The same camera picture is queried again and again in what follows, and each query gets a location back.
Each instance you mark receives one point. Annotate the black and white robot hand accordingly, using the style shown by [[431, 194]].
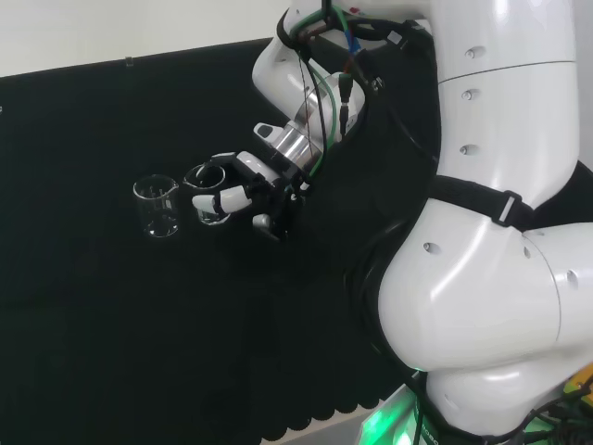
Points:
[[264, 185]]

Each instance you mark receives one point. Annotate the clear glass beaker with print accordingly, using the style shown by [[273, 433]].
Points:
[[157, 208], [206, 181]]

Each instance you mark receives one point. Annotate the black bench cloth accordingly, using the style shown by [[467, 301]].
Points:
[[185, 301]]

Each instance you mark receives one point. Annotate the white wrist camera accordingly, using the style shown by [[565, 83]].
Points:
[[266, 132]]

